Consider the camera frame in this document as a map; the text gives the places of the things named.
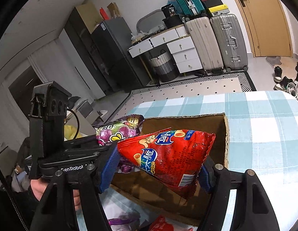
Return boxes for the purple grape snack bag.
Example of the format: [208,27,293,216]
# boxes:
[92,114,145,174]

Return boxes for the red crisp snack bag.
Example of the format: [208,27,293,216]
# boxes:
[117,128,216,200]

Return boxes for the white red balloon gum bag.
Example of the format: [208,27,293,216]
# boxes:
[148,215,194,231]

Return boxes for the silver purple snack bag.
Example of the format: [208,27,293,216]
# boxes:
[108,215,140,231]

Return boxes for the person's left hand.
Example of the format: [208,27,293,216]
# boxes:
[29,179,82,212]

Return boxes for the cardboard SF express box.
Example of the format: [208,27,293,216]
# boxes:
[111,114,229,226]

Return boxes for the white curtain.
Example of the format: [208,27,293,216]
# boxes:
[0,38,68,154]

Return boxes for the patterned floor rug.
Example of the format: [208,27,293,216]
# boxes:
[107,71,256,122]

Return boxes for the woven laundry basket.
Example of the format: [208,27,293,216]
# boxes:
[149,49,179,82]

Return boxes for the black refrigerator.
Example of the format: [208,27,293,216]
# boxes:
[91,17,150,92]

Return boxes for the pile of shoes on floor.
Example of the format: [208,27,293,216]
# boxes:
[273,62,298,101]

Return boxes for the white drawer desk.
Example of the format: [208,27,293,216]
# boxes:
[128,24,203,74]

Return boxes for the dark tall cabinet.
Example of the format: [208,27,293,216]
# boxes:
[64,2,115,95]

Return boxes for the silver suitcase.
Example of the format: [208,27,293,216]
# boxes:
[210,14,248,73]

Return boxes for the oval mirror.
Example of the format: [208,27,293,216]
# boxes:
[136,9,165,33]

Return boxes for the beige suitcase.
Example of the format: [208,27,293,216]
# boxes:
[185,17,224,73]

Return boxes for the wooden door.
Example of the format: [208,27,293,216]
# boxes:
[235,0,292,57]

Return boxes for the stacked shoe boxes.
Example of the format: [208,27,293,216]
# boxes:
[200,0,230,18]

